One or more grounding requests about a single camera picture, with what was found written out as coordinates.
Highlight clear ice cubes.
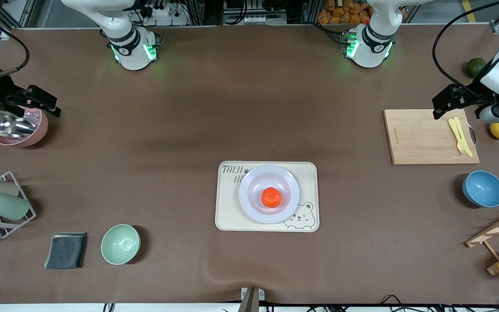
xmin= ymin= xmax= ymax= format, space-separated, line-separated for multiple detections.
xmin=22 ymin=108 xmax=43 ymax=127

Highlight yellow plastic fork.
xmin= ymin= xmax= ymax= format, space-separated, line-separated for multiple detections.
xmin=448 ymin=118 xmax=469 ymax=156

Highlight dark green lime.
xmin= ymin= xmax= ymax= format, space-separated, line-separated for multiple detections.
xmin=467 ymin=58 xmax=488 ymax=79

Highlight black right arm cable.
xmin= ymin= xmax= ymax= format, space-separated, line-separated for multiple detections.
xmin=0 ymin=15 xmax=30 ymax=78

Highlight orange fruit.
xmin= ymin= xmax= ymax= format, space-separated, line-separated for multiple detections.
xmin=261 ymin=187 xmax=283 ymax=208

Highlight dark grey folded cloth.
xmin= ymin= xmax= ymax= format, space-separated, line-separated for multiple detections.
xmin=44 ymin=232 xmax=88 ymax=270

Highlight mint green cup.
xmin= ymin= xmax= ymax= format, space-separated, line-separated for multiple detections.
xmin=0 ymin=192 xmax=31 ymax=221

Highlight blue bowl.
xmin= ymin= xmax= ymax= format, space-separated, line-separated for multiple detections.
xmin=462 ymin=170 xmax=499 ymax=208

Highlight wooden cutting board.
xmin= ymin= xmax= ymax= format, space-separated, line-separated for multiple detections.
xmin=383 ymin=109 xmax=480 ymax=166

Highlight lavender round plate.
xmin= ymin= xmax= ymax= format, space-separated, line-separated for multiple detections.
xmin=239 ymin=164 xmax=300 ymax=224

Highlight mint green bowl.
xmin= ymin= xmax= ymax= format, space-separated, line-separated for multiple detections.
xmin=100 ymin=224 xmax=141 ymax=265

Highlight grey wire cup rack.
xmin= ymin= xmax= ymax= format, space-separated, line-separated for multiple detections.
xmin=0 ymin=171 xmax=37 ymax=239

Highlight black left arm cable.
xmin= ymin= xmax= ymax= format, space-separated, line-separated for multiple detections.
xmin=431 ymin=0 xmax=499 ymax=94

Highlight yellow plastic knife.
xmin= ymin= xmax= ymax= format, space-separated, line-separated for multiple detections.
xmin=453 ymin=117 xmax=474 ymax=158

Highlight brown table mat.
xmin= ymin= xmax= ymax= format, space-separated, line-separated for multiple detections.
xmin=0 ymin=24 xmax=499 ymax=305

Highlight white power strip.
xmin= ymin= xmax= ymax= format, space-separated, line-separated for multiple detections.
xmin=143 ymin=0 xmax=189 ymax=26

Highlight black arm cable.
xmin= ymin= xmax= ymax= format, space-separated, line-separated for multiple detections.
xmin=431 ymin=0 xmax=499 ymax=94
xmin=0 ymin=15 xmax=30 ymax=78

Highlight metal scoop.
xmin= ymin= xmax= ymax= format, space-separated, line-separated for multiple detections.
xmin=0 ymin=114 xmax=38 ymax=139

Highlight bag of bread rolls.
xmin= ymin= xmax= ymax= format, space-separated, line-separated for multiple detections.
xmin=318 ymin=0 xmax=371 ymax=25

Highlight wooden mug rack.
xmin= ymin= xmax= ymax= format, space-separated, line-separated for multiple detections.
xmin=465 ymin=204 xmax=499 ymax=276

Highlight cream bear print tray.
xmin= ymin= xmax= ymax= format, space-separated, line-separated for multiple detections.
xmin=215 ymin=161 xmax=320 ymax=233

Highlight pink bowl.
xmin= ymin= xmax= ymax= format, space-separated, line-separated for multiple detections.
xmin=0 ymin=107 xmax=49 ymax=148

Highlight metal table clamp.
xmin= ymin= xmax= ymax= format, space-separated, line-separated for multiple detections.
xmin=240 ymin=287 xmax=266 ymax=312

